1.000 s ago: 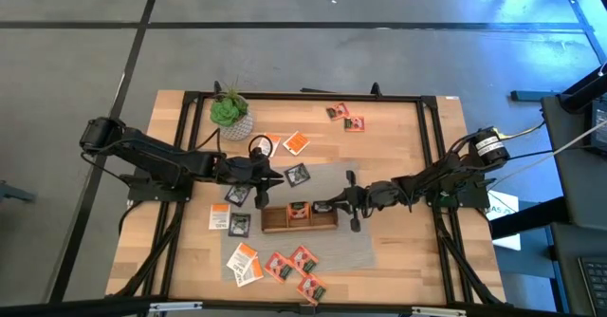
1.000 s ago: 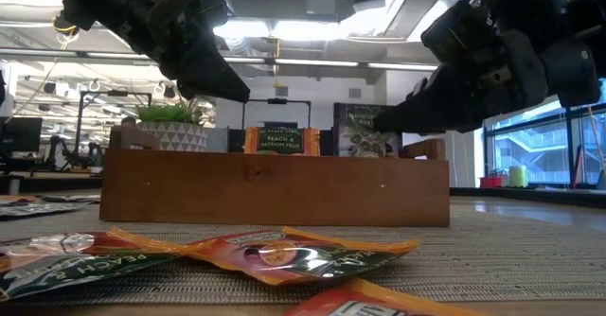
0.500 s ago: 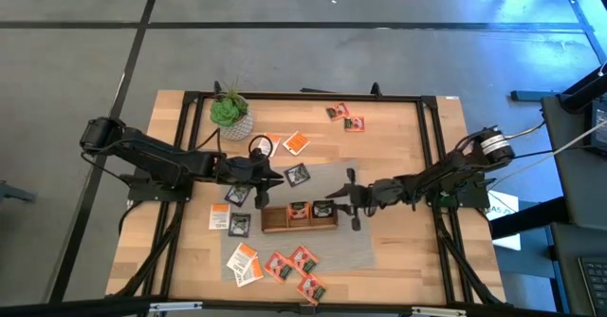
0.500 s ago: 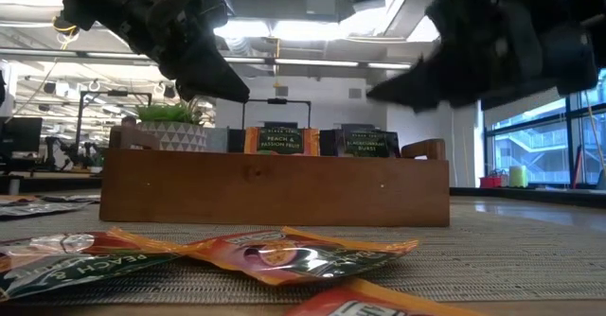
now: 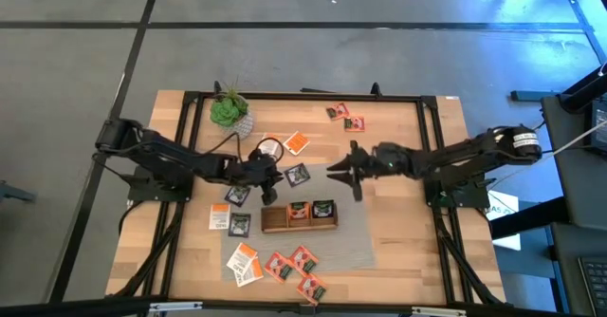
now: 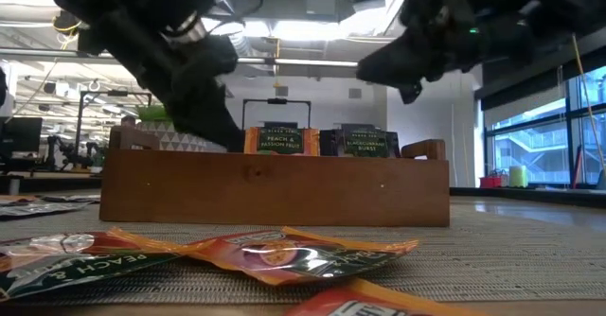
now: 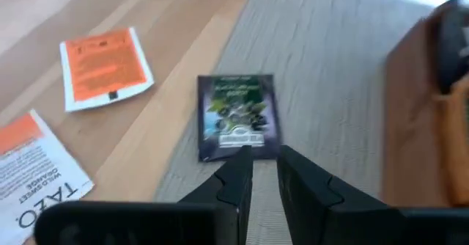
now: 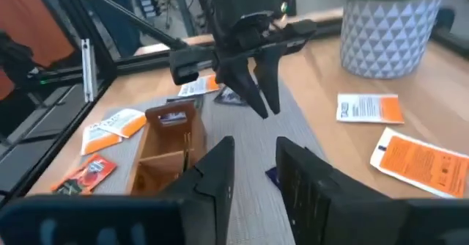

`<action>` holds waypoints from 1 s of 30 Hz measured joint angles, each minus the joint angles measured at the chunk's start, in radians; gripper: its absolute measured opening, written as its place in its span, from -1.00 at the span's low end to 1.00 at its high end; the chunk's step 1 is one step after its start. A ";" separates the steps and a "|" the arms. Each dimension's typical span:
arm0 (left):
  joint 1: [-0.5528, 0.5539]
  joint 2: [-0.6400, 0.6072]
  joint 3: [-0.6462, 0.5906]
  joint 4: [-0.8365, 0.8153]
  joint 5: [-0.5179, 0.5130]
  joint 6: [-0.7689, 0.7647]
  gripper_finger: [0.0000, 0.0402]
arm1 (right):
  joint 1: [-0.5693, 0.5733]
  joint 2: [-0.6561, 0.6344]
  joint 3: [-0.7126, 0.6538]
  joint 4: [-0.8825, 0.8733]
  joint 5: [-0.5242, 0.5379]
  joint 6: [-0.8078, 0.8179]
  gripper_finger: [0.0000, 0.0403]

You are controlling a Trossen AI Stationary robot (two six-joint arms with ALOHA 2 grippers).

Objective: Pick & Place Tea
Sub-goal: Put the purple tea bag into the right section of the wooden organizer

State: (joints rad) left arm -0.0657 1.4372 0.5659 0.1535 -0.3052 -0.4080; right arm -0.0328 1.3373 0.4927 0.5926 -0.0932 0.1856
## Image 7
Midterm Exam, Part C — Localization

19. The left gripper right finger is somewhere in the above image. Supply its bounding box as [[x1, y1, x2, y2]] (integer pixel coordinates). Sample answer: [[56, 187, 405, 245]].
[[276, 145, 469, 245]]

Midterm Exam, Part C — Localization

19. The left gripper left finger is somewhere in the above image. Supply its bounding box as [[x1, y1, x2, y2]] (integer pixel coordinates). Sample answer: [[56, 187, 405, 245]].
[[34, 145, 254, 245]]

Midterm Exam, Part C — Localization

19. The dark blackcurrant tea packet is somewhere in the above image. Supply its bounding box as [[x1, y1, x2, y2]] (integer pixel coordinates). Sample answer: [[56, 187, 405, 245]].
[[437, 1, 469, 94], [196, 74, 282, 163]]

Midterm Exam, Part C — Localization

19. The white orange Tazo tea packet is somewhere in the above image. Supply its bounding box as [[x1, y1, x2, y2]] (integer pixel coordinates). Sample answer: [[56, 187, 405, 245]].
[[59, 26, 155, 113], [0, 108, 95, 245]]

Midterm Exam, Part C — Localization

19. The wooden three-compartment tray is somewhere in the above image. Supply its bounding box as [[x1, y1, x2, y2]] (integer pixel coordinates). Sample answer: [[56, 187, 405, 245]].
[[380, 0, 469, 208]]

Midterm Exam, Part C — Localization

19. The grey woven placemat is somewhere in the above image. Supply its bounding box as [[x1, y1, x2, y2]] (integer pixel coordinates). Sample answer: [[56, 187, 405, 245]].
[[153, 0, 437, 245]]

